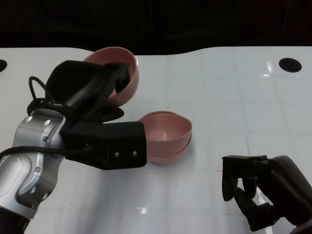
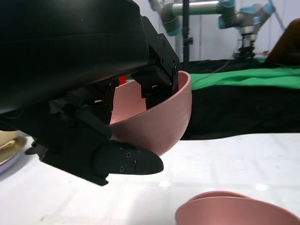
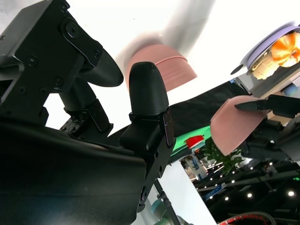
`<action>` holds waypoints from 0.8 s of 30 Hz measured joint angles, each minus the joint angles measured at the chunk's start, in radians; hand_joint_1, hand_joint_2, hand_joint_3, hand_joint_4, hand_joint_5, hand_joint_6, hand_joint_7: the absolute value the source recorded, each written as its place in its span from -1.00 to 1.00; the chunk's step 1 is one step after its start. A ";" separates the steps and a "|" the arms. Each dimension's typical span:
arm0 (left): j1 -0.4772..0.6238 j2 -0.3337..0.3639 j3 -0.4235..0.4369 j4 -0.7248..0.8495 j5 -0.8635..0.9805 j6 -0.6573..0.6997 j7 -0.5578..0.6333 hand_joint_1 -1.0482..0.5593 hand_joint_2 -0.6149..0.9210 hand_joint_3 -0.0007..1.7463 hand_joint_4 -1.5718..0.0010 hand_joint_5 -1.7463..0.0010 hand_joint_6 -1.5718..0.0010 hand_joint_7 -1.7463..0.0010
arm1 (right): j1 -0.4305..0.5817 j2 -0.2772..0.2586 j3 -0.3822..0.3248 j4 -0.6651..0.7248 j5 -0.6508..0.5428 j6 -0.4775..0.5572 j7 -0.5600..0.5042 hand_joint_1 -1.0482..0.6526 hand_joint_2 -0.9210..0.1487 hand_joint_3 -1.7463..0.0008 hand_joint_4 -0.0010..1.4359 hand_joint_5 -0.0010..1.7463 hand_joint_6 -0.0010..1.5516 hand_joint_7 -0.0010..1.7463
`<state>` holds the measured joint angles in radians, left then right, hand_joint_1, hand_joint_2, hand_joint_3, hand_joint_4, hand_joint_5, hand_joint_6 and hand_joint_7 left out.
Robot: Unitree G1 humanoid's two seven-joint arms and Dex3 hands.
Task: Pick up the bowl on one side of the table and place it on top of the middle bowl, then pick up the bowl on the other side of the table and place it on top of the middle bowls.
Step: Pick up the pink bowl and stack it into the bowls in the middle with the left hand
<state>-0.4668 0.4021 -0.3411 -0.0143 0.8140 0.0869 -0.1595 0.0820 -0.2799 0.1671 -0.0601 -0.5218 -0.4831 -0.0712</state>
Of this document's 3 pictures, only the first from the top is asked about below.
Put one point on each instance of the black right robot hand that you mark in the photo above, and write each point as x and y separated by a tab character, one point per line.
287	185

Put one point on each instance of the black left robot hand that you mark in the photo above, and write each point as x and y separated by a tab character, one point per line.
80	83

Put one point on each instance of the pink plastic bowl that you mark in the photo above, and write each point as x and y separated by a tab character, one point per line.
168	158
109	54
165	126

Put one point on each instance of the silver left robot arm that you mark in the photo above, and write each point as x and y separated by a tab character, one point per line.
24	170

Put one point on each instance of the black round table grommet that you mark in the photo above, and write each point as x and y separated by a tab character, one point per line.
290	64
2	65

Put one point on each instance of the black backdrop cloth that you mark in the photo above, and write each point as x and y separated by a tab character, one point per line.
170	24

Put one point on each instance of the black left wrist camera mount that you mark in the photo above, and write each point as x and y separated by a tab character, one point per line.
117	139

